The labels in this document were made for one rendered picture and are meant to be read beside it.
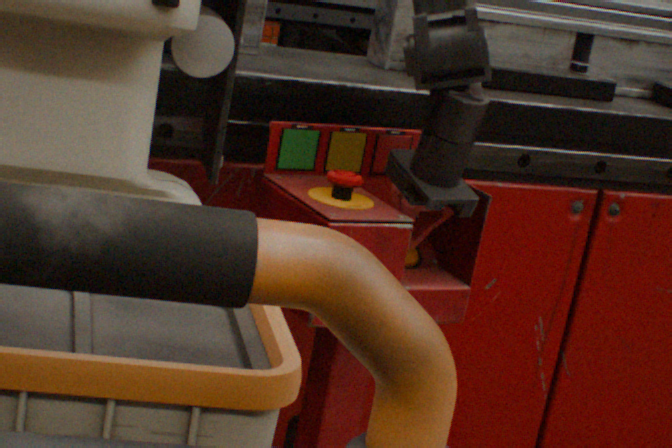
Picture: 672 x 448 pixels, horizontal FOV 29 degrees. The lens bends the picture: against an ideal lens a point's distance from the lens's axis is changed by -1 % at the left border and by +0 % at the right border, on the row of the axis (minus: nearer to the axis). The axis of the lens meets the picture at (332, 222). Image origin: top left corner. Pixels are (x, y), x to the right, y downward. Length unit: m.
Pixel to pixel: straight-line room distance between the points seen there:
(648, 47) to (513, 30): 0.23
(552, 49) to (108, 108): 1.09
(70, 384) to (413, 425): 0.14
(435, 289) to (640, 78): 0.62
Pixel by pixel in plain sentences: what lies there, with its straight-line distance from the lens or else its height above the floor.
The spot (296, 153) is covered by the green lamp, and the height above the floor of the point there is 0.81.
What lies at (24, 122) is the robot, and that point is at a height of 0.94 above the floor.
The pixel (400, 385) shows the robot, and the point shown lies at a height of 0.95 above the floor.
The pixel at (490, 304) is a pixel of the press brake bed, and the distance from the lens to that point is 1.75.
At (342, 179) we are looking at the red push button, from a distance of 1.38.
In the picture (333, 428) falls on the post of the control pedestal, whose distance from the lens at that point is 1.50.
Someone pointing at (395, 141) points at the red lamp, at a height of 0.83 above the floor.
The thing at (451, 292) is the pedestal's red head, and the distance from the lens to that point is 1.44.
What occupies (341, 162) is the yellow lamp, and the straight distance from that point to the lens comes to 1.49.
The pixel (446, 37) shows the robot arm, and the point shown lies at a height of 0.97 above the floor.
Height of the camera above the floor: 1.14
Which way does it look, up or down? 16 degrees down
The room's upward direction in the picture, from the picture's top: 11 degrees clockwise
